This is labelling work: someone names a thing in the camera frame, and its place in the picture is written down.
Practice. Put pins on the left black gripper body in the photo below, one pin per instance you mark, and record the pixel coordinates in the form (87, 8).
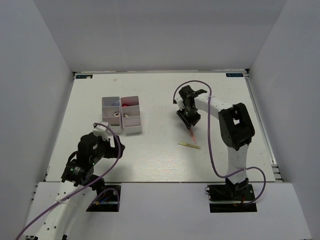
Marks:
(104, 150)

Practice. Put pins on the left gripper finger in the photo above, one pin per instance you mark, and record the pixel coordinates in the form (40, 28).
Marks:
(118, 150)
(117, 143)

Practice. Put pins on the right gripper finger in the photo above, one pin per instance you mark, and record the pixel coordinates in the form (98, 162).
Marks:
(184, 120)
(194, 121)

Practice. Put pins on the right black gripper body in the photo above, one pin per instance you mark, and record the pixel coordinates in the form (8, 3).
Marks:
(191, 114)

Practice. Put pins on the orange pink pencil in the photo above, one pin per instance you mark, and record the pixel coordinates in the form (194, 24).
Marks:
(193, 136)

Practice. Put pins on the yellow stick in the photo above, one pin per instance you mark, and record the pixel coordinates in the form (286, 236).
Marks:
(189, 145)

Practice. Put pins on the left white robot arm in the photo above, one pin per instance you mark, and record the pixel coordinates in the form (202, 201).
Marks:
(79, 187)

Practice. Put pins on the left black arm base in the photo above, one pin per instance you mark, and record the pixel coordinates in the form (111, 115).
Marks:
(107, 199)

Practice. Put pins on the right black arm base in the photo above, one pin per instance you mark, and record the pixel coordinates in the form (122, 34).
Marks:
(221, 201)

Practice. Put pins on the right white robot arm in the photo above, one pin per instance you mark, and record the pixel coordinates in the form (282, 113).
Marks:
(236, 130)

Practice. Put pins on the right white organizer bin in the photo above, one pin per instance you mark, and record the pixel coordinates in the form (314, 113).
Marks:
(132, 124)

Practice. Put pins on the white organizer bin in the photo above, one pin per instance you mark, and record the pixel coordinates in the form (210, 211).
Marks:
(132, 124)
(108, 110)

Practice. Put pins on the left white organizer bin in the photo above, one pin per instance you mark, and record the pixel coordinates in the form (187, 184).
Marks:
(108, 110)

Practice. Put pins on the right blue table label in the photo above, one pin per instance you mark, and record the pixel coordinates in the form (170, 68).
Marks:
(234, 75)

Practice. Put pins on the blue table label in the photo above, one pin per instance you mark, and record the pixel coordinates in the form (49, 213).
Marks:
(234, 75)
(84, 76)

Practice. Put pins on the left blue table label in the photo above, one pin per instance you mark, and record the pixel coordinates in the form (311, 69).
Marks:
(84, 76)

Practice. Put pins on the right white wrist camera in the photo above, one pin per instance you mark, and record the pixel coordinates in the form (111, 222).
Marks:
(179, 102)

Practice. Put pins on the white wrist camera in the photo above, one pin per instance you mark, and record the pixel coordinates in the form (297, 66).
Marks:
(99, 130)
(179, 102)

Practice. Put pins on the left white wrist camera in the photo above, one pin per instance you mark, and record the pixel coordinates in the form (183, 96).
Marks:
(99, 130)

